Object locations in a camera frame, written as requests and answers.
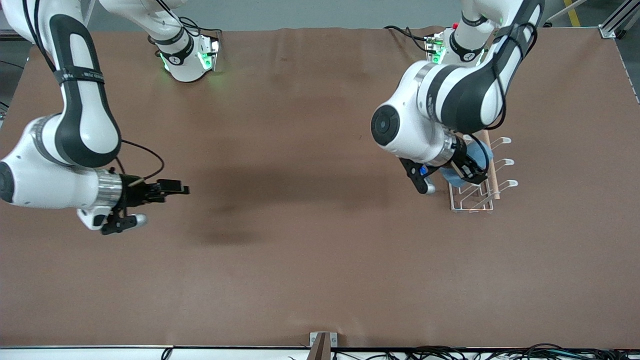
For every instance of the metal bracket with wooden post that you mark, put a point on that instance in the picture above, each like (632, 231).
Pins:
(322, 347)

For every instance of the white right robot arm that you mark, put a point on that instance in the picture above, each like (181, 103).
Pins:
(85, 125)

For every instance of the white table edge rail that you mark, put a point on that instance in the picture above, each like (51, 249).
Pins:
(100, 353)

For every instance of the aluminium frame profile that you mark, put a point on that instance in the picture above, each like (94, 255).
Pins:
(617, 20)

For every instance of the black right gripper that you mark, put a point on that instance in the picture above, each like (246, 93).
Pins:
(134, 194)

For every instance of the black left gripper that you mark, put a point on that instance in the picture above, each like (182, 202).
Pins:
(462, 158)

